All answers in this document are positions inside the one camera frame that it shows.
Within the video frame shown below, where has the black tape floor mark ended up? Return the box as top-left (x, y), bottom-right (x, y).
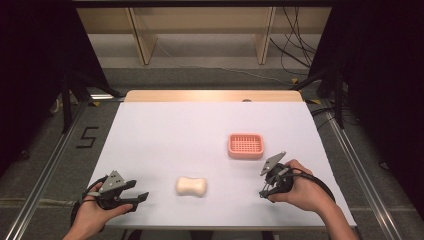
top-left (75, 125), bottom-right (100, 150)

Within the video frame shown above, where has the white table cover sheet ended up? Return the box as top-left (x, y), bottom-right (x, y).
top-left (87, 101), bottom-right (358, 232)

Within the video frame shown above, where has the dark curtain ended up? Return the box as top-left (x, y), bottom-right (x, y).
top-left (0, 0), bottom-right (113, 178)
top-left (306, 0), bottom-right (424, 214)

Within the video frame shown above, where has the bundle of black floor cables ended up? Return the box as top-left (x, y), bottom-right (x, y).
top-left (269, 6), bottom-right (318, 77)

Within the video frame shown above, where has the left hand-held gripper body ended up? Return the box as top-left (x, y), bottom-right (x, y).
top-left (94, 169), bottom-right (135, 212)

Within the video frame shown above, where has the cream bar of soap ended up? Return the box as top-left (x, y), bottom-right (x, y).
top-left (175, 176), bottom-right (208, 198)

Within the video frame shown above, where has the person's right hand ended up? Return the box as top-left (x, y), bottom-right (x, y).
top-left (267, 158), bottom-right (335, 215)

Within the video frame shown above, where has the aluminium floor rail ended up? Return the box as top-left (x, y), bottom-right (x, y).
top-left (321, 99), bottom-right (406, 240)
top-left (3, 94), bottom-right (116, 240)

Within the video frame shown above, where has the black metal stand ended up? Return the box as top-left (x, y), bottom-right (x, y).
top-left (59, 68), bottom-right (125, 135)
top-left (292, 64), bottom-right (348, 130)

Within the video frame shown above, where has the light wooden table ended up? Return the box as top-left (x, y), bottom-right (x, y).
top-left (123, 89), bottom-right (304, 103)

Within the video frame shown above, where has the light wooden shelf unit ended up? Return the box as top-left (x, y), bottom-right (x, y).
top-left (75, 6), bottom-right (333, 67)

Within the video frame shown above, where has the pink soap dish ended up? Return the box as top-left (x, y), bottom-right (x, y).
top-left (227, 132), bottom-right (265, 160)

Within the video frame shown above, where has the person's left hand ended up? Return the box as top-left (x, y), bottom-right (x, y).
top-left (70, 191), bottom-right (134, 236)

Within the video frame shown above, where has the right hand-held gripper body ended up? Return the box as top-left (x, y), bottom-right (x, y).
top-left (259, 151), bottom-right (295, 196)

